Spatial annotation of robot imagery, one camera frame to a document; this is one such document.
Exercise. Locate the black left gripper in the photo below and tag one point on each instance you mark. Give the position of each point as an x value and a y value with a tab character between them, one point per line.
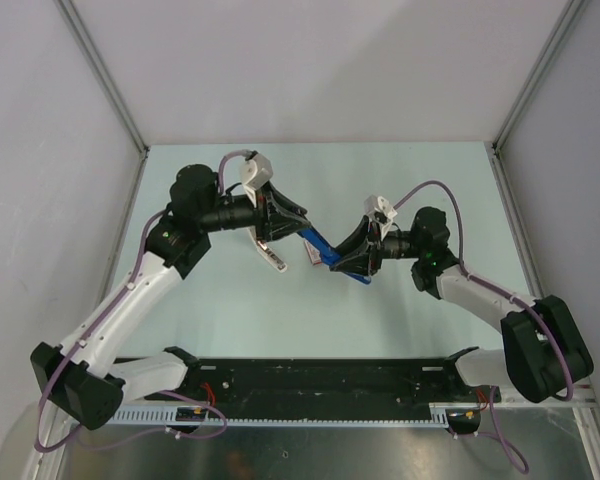
264	219

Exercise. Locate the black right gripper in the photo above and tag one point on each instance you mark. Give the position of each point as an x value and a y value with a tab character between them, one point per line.
362	262

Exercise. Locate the blue and black stapler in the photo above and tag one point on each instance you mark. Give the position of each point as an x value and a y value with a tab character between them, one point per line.
329	255

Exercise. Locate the red white staple box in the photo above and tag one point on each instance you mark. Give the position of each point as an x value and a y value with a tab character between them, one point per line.
313	253

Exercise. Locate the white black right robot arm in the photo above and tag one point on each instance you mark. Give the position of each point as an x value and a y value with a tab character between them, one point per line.
542	355

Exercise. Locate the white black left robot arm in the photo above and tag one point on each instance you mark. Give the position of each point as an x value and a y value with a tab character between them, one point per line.
80	375

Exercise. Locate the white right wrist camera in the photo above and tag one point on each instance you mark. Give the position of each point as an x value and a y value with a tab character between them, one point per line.
380	207

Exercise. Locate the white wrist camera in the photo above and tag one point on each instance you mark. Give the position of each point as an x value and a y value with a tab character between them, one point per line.
255	172
380	207

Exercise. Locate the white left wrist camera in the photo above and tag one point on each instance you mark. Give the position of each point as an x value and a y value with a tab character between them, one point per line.
255	172

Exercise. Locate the aluminium frame post right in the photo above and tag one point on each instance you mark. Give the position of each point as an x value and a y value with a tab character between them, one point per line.
557	39

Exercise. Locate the aluminium frame post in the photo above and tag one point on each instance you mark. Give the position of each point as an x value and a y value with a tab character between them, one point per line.
557	39
94	59

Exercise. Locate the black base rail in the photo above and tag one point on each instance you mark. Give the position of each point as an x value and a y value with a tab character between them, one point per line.
268	382

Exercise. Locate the white slotted cable duct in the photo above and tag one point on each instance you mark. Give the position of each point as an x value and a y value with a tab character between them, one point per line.
324	413

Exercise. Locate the aluminium frame post left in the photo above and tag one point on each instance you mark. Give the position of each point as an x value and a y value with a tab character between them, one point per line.
94	59

